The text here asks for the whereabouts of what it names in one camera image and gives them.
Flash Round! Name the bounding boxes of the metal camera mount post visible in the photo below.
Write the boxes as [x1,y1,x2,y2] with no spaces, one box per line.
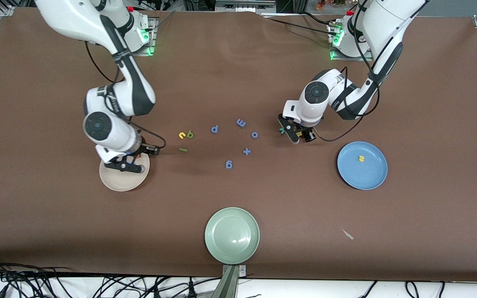
[210,264,247,298]

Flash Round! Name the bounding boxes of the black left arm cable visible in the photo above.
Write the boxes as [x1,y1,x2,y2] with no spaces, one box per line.
[313,0,382,142]

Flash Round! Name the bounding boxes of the pale green round plate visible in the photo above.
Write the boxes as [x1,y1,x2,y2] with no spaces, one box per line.
[204,207,260,265]

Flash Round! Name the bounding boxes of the blue round plate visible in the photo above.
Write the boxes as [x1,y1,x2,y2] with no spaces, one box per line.
[337,141,388,191]

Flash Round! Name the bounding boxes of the black cable on table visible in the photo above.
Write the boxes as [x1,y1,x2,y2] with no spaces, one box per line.
[262,14,338,38]

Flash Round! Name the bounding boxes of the brown table cover sheet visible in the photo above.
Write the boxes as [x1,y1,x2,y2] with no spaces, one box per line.
[0,7,477,282]

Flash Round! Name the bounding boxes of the tangled black floor cables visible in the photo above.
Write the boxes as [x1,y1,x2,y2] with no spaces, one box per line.
[0,255,222,298]

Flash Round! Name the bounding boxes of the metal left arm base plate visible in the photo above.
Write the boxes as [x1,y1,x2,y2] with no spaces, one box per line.
[330,21,373,62]

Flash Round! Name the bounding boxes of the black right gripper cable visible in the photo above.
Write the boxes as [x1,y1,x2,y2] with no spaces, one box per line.
[128,119,167,154]

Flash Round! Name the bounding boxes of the beige brown round plate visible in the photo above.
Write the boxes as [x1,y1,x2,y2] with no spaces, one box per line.
[99,155,151,192]

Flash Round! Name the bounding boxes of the long black looping cable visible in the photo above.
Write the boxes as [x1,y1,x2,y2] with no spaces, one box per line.
[84,41,123,83]

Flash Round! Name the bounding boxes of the aluminium frame beam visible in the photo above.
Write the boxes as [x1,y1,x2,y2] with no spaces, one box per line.
[215,0,277,14]

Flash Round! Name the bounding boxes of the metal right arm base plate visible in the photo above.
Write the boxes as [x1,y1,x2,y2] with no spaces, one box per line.
[111,17,157,56]

